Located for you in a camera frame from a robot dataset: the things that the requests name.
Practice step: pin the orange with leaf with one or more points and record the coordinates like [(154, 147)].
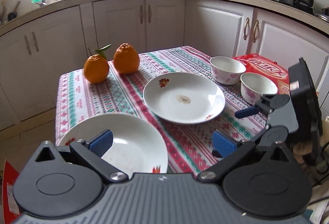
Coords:
[(96, 67)]

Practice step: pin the patterned tablecloth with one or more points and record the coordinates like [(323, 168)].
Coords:
[(189, 146)]

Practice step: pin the white plate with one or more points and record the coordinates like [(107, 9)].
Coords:
[(184, 98)]

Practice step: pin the white plate edge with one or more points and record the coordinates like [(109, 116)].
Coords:
[(138, 147)]

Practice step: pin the bumpy orange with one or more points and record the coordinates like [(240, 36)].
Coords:
[(126, 59)]

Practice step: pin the red gift box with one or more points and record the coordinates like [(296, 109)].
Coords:
[(258, 64)]

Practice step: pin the white kitchen cabinets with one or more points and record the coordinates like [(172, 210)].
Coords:
[(37, 48)]

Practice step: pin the white bowl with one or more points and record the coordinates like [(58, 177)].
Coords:
[(254, 85), (225, 70)]

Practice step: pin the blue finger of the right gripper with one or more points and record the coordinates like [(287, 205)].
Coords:
[(249, 111)]

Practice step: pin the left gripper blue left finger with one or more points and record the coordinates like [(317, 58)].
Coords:
[(89, 153)]

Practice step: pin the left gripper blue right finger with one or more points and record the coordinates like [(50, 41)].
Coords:
[(233, 153)]

